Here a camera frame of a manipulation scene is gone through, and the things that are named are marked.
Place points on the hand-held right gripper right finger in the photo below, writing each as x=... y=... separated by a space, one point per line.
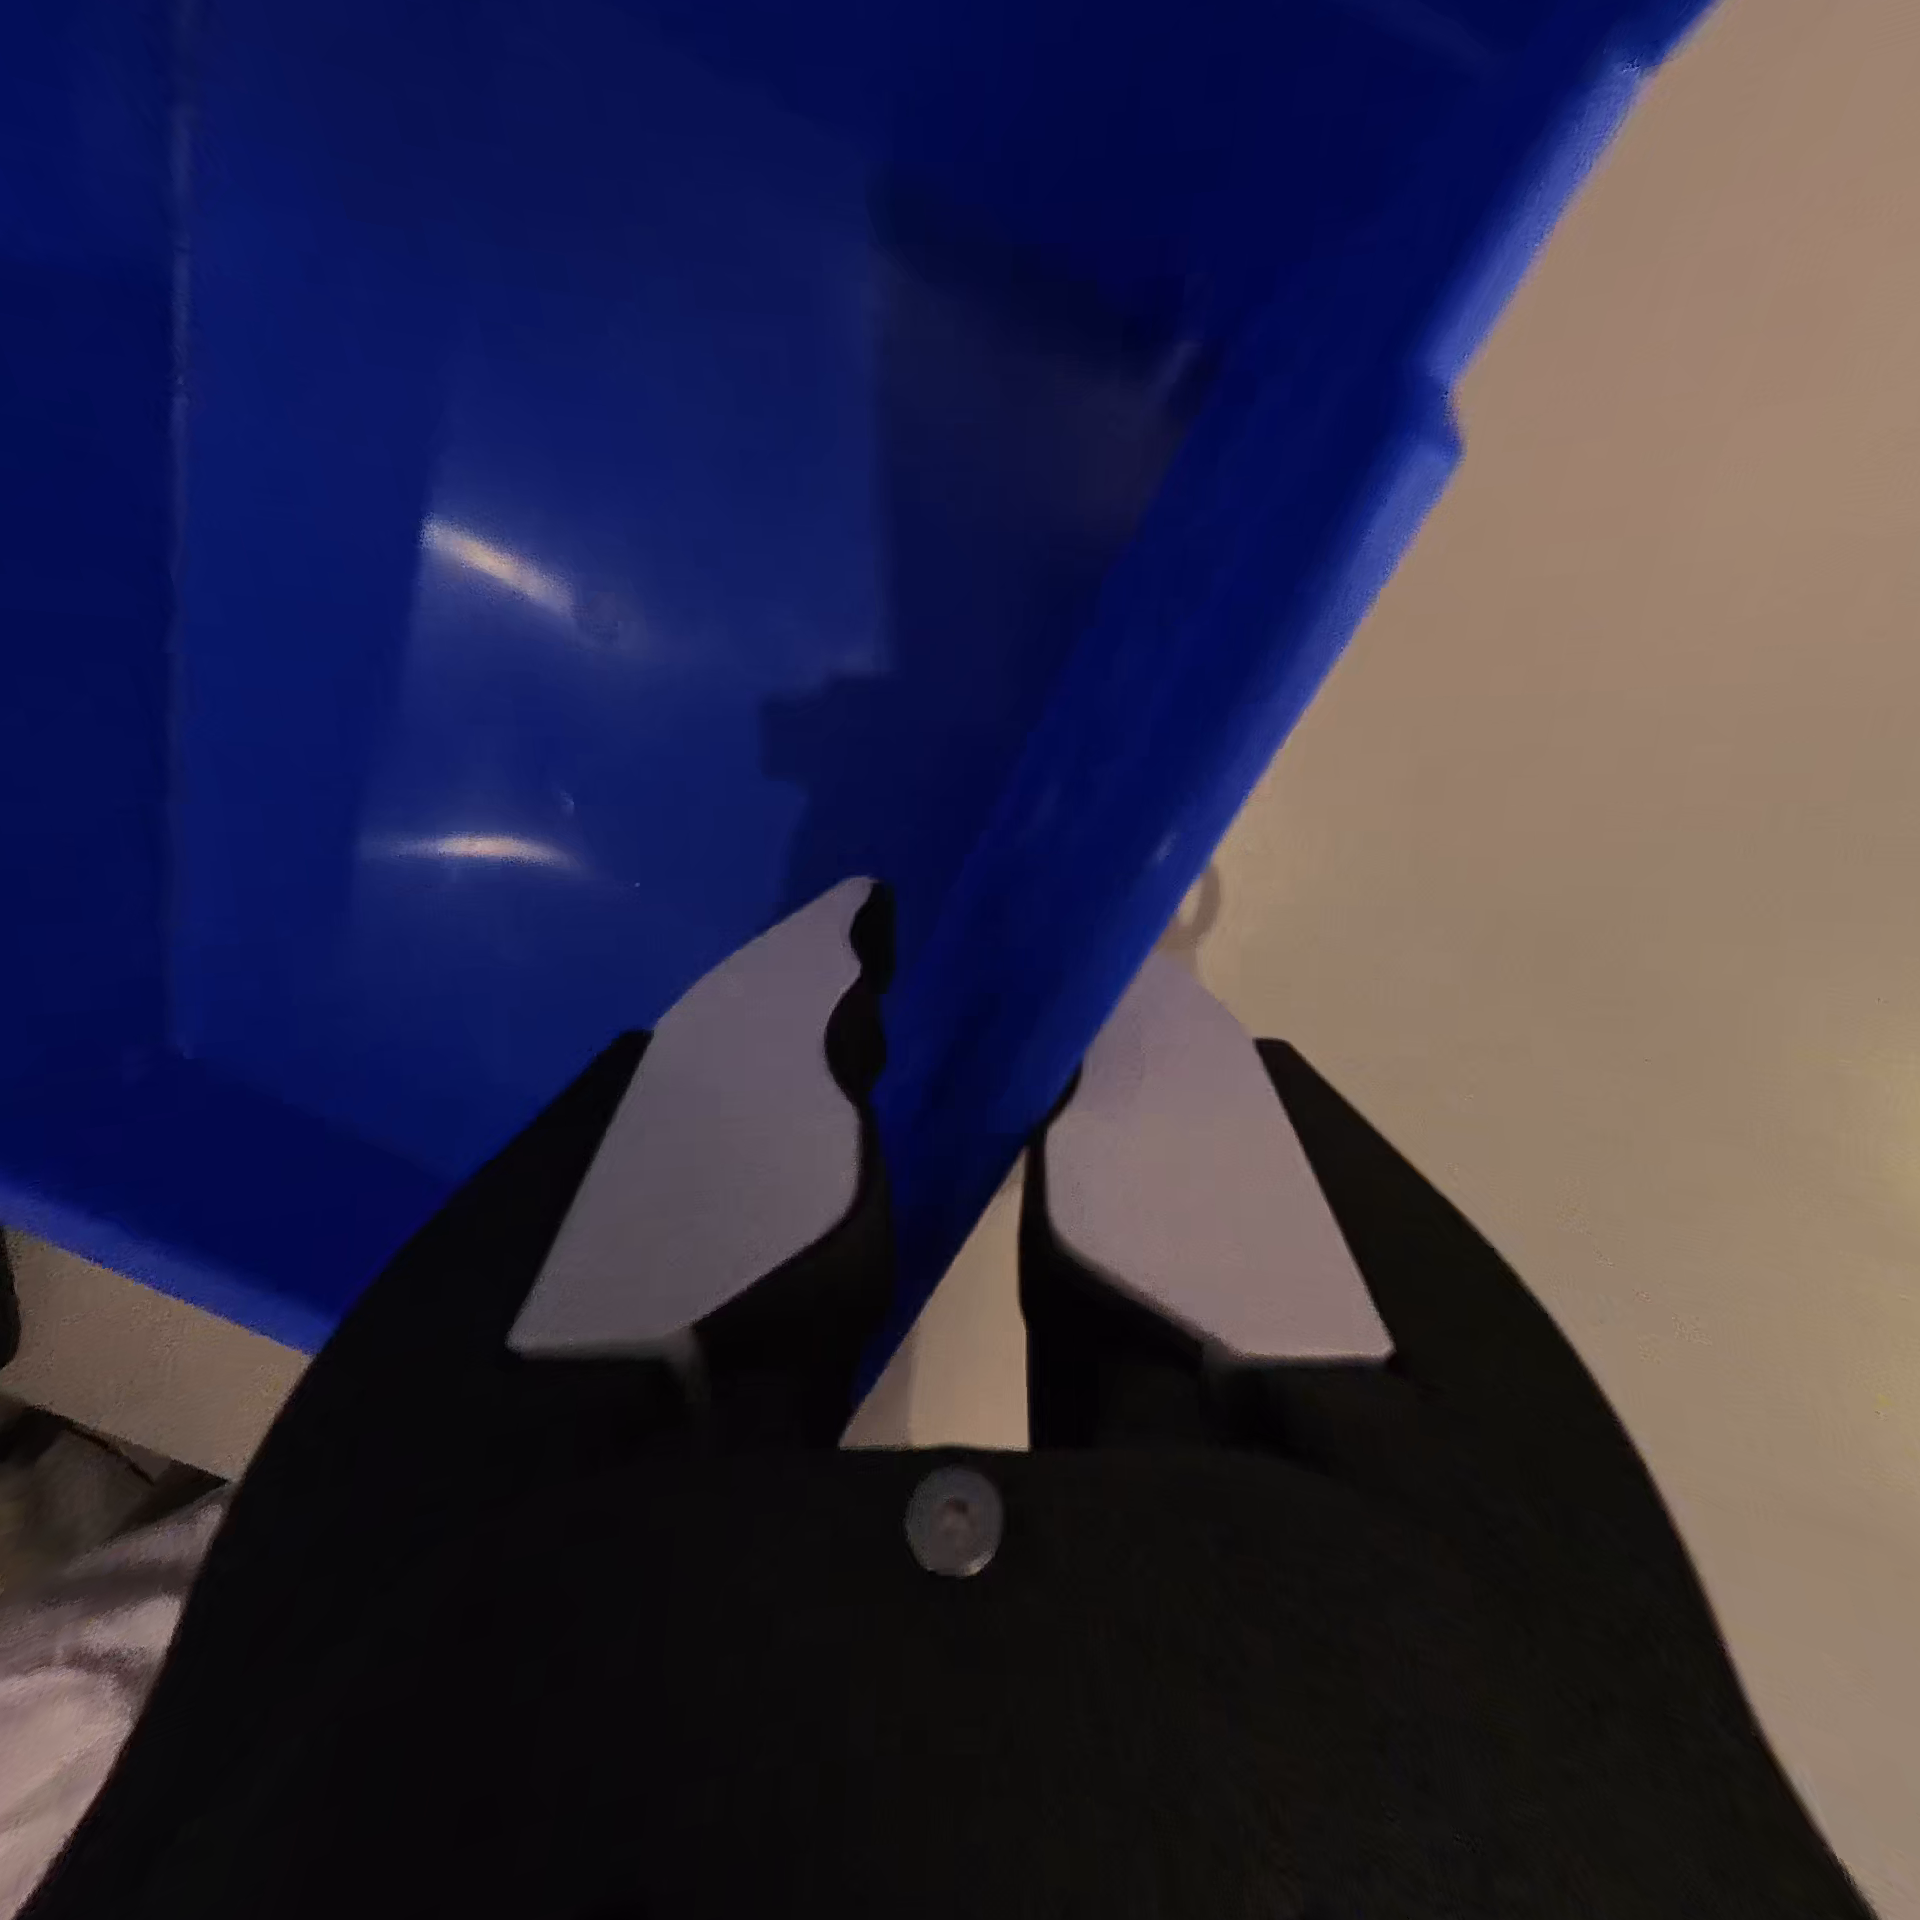
x=1216 y=1202

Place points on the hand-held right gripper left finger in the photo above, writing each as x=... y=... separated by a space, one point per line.
x=706 y=1172

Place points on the blue plastic bin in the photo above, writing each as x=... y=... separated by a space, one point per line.
x=601 y=452

